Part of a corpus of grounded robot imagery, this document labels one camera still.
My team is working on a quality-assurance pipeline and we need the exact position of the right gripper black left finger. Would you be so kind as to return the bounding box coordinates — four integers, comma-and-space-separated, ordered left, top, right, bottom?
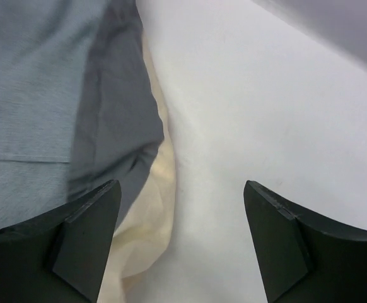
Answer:
0, 181, 121, 302

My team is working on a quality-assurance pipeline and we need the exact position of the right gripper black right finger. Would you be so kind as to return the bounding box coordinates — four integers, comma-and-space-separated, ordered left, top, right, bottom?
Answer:
243, 181, 367, 303

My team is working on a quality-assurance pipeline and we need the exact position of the cream yellow pillow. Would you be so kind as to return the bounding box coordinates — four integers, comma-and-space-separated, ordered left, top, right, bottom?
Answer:
112, 34, 180, 278

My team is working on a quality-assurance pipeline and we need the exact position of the striped blue pillowcase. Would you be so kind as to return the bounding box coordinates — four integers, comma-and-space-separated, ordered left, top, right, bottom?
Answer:
0, 1, 164, 229

